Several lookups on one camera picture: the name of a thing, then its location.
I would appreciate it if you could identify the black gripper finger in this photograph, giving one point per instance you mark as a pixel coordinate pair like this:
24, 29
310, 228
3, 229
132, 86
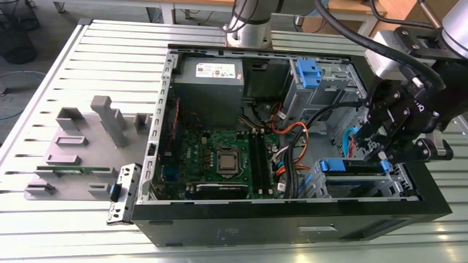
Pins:
387, 109
420, 152

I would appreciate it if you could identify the hard disk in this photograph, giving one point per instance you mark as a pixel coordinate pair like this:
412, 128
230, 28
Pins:
332, 165

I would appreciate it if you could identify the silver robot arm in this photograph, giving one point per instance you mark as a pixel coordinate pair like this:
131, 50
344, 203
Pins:
252, 35

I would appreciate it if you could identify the metal disk bay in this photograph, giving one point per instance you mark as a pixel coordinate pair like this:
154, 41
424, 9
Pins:
366, 178

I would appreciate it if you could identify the metal optical drive cage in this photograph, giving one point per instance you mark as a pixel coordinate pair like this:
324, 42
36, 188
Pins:
322, 96

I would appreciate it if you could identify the blue plastic drive latch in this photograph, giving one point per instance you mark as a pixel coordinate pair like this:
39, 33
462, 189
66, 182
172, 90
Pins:
308, 74

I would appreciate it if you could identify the wooden cabinet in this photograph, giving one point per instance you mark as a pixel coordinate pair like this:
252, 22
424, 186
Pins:
400, 11

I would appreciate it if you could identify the wooden desk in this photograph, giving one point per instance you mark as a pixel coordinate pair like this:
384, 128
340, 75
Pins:
351, 6

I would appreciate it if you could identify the black RAM slot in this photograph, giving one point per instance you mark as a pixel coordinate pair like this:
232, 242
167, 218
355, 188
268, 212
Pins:
256, 164
266, 164

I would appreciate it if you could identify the CPU socket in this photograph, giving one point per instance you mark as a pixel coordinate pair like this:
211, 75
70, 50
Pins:
230, 150

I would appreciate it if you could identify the silver CPU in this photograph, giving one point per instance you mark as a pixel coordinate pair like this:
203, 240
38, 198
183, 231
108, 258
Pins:
228, 161

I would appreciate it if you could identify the grey power supply unit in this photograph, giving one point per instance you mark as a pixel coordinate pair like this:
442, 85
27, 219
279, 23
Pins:
212, 96

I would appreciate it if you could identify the black PC case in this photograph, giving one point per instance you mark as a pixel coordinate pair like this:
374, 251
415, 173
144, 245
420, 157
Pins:
256, 219

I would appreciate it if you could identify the green motherboard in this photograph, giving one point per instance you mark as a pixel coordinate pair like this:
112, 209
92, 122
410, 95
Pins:
198, 139

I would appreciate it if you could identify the black graphics card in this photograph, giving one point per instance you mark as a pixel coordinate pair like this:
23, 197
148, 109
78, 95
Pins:
219, 190

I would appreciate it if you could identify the grey parts rack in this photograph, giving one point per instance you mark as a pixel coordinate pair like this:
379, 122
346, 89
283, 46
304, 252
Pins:
99, 156

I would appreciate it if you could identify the green RAM stick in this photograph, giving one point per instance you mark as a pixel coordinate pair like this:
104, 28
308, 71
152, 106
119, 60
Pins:
91, 170

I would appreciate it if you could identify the black mesh bin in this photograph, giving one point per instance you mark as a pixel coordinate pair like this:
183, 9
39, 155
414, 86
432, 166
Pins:
18, 46

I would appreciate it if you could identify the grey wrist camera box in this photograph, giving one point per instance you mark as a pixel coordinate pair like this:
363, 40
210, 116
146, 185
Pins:
386, 68

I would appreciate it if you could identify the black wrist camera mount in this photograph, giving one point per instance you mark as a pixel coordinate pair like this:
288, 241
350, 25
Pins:
406, 35

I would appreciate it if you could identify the white metal desk frame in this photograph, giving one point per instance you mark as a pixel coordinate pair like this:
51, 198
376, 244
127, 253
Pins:
166, 15

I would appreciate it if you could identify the metal expansion slot bracket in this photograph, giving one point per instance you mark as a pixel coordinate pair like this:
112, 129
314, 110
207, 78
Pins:
126, 191

